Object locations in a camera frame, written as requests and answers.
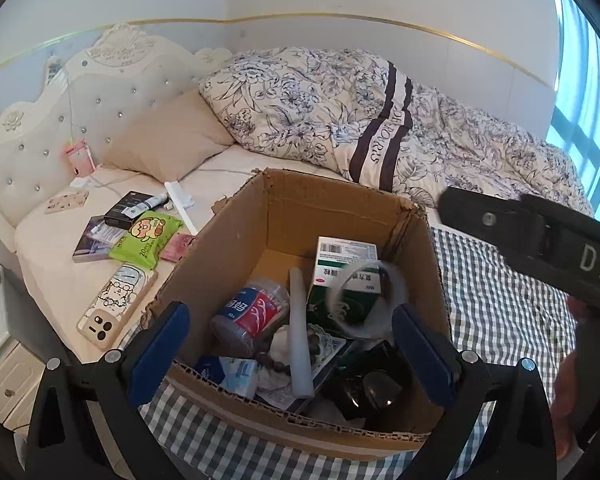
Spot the black round object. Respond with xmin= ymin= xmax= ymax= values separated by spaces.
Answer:
xmin=330 ymin=341 xmax=413 ymax=420

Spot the white tape roll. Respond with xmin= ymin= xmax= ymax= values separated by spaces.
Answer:
xmin=325 ymin=259 xmax=408 ymax=340

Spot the blue floral tissue pack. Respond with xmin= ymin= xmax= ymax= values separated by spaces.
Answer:
xmin=194 ymin=356 xmax=259 ymax=399

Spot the green white medicine box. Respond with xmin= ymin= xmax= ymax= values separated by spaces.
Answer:
xmin=306 ymin=236 xmax=381 ymax=334

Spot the clear cotton swab jar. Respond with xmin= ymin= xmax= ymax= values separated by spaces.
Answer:
xmin=210 ymin=278 xmax=290 ymax=358

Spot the white cylindrical bottle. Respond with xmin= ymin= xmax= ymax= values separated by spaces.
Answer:
xmin=288 ymin=268 xmax=314 ymax=399

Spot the dark bead bracelet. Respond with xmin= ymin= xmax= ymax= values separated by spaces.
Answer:
xmin=254 ymin=349 xmax=292 ymax=376

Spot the black white patterned pouch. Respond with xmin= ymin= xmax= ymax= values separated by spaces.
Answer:
xmin=256 ymin=323 xmax=353 ymax=413

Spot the person right hand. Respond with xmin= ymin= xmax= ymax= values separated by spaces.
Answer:
xmin=549 ymin=294 xmax=594 ymax=461

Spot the white phone cartoon case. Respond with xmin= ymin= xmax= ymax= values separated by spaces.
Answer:
xmin=76 ymin=263 xmax=158 ymax=350

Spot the checkered bed cloth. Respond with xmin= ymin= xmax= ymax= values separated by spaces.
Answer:
xmin=140 ymin=228 xmax=576 ymax=479

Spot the white bedside cabinet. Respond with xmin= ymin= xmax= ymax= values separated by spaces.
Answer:
xmin=0 ymin=263 xmax=44 ymax=434

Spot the blue window curtain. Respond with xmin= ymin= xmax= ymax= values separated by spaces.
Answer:
xmin=546 ymin=0 xmax=600 ymax=221

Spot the dark booklet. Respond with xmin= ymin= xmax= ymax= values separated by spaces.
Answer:
xmin=72 ymin=216 xmax=126 ymax=263

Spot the pink sachet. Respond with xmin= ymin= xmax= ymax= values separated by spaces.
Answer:
xmin=160 ymin=233 xmax=196 ymax=263

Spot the green wet wipes pack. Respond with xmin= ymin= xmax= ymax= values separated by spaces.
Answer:
xmin=109 ymin=211 xmax=183 ymax=270

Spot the black small box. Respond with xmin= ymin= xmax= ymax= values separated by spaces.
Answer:
xmin=102 ymin=188 xmax=157 ymax=231

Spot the white flat stick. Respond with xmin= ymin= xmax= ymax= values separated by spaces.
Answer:
xmin=164 ymin=181 xmax=198 ymax=236

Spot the floral phone case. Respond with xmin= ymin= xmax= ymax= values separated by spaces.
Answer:
xmin=44 ymin=190 xmax=90 ymax=214

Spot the brown cardboard box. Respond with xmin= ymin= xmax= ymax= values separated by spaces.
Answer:
xmin=144 ymin=167 xmax=451 ymax=463

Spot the pink small box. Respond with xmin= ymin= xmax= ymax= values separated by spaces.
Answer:
xmin=65 ymin=139 xmax=96 ymax=178

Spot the white tufted headboard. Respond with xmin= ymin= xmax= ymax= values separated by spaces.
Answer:
xmin=0 ymin=24 xmax=232 ymax=250

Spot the beige pillow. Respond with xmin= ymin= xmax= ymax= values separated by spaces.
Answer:
xmin=102 ymin=89 xmax=234 ymax=182

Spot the floral patterned duvet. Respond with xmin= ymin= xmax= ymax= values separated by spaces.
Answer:
xmin=199 ymin=47 xmax=593 ymax=214

